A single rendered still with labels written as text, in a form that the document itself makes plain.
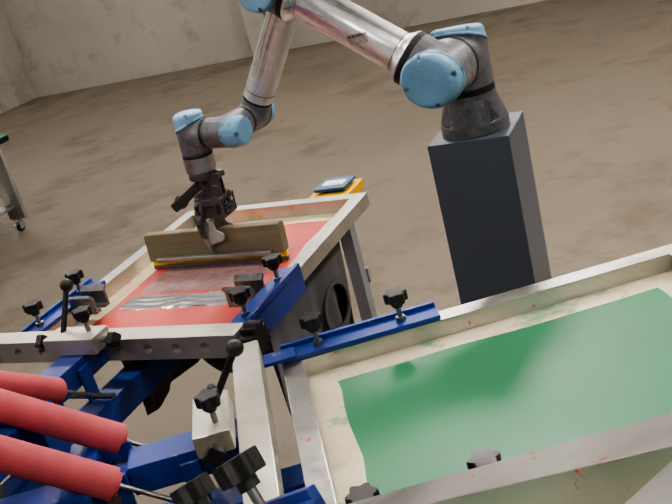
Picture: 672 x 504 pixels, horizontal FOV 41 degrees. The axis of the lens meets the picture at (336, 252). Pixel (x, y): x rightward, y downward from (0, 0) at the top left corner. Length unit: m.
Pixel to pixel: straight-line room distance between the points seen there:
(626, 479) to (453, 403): 1.12
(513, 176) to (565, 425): 0.72
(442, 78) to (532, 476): 1.43
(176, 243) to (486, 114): 0.88
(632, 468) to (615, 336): 1.23
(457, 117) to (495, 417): 0.77
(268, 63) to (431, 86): 0.50
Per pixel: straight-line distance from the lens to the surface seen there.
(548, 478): 0.42
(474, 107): 1.97
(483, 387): 1.52
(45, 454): 1.38
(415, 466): 1.38
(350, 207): 2.38
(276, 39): 2.15
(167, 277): 2.38
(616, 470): 0.39
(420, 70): 1.82
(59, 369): 1.84
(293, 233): 2.41
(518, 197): 1.99
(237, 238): 2.28
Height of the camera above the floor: 1.75
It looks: 21 degrees down
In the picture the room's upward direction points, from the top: 15 degrees counter-clockwise
